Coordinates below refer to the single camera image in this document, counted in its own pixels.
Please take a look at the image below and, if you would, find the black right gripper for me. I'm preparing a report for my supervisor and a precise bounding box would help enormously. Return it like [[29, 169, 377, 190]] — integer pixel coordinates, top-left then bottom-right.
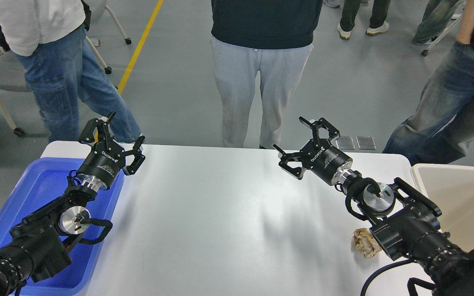
[[273, 116, 353, 186]]

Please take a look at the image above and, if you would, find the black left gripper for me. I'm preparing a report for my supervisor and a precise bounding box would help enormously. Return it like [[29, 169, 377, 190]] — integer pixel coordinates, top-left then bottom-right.
[[77, 111, 146, 191]]

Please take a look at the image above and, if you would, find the brown paper ball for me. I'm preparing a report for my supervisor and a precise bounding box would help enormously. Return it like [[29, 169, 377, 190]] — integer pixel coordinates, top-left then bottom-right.
[[352, 227, 383, 259]]

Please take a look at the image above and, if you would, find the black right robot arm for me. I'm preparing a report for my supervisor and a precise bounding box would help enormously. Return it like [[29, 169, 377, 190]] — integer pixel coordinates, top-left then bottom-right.
[[274, 117, 474, 296]]

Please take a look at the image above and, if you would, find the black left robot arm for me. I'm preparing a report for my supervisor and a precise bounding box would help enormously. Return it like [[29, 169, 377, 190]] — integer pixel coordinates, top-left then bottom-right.
[[0, 112, 145, 296]]

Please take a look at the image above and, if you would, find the metal floor plate left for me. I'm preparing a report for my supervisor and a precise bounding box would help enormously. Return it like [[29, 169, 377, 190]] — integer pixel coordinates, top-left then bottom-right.
[[335, 136, 356, 150]]

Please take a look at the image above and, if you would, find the metal floor plate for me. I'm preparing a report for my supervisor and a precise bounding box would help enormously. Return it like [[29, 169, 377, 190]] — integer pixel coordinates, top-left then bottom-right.
[[356, 136, 377, 150], [335, 136, 356, 150]]

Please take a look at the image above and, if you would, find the metal floor plate right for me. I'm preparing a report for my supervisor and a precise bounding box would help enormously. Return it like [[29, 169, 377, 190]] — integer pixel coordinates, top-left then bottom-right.
[[356, 136, 377, 150]]

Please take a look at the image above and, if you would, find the person in blue jeans left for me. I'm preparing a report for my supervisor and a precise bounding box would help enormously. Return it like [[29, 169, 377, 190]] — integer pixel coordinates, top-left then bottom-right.
[[0, 0, 142, 143]]

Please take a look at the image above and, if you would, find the white chair leg with castor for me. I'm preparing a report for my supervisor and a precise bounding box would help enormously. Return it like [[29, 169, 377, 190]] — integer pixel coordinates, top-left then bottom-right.
[[104, 5, 132, 45]]

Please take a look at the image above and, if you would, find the person in grey sweatpants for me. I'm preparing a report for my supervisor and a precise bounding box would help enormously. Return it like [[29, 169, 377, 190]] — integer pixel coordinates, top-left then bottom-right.
[[210, 0, 322, 149]]

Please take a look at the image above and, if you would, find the grey office chair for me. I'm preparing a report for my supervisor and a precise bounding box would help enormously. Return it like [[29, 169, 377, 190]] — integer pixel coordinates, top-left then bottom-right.
[[0, 51, 30, 137]]

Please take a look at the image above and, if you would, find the person in dark green trousers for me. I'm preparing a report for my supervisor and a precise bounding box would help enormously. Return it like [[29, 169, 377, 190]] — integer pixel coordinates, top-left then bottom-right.
[[337, 0, 392, 41]]

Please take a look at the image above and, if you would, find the person in faded jeans right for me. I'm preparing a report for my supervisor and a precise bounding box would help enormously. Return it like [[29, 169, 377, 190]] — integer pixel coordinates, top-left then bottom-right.
[[383, 0, 474, 165]]

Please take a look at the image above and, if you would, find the beige plastic bin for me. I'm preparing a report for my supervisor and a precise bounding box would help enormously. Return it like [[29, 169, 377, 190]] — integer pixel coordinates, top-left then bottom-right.
[[411, 164, 474, 251]]

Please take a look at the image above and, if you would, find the person in grey-green trousers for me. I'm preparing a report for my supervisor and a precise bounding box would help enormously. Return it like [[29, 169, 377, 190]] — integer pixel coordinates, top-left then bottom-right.
[[411, 0, 462, 45]]

